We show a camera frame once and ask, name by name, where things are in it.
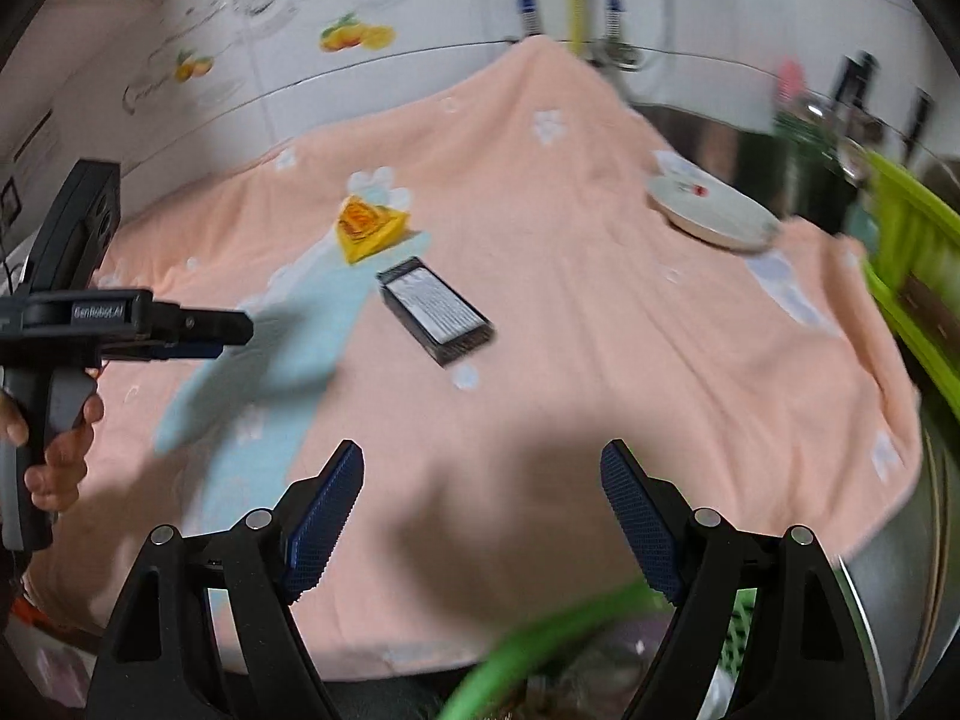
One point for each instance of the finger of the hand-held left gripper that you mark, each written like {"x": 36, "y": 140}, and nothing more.
{"x": 180, "y": 351}
{"x": 202, "y": 324}

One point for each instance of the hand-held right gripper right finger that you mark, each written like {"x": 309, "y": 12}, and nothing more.
{"x": 637, "y": 521}

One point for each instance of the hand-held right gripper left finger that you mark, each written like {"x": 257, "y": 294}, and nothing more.
{"x": 322, "y": 532}

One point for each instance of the green plastic basket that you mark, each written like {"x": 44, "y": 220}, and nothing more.
{"x": 525, "y": 637}

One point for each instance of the person's left hand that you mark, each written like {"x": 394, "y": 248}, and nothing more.
{"x": 64, "y": 465}

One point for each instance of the yellow triangular wrapper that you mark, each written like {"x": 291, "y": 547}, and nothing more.
{"x": 367, "y": 229}

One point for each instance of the peach printed blanket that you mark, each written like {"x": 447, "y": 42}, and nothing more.
{"x": 600, "y": 330}

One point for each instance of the black box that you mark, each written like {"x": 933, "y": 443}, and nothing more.
{"x": 442, "y": 315}

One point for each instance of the small orange fruit sticker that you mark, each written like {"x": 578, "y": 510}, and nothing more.
{"x": 193, "y": 66}

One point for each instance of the white plate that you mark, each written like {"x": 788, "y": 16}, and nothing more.
{"x": 712, "y": 214}

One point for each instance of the large orange fruit sticker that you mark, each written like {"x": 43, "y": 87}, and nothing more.
{"x": 356, "y": 34}

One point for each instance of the lime green plastic rack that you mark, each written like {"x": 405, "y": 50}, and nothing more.
{"x": 907, "y": 225}

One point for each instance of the green glass bottle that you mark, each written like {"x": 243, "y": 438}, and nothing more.
{"x": 799, "y": 135}

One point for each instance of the black bottle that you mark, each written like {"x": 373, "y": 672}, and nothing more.
{"x": 855, "y": 86}

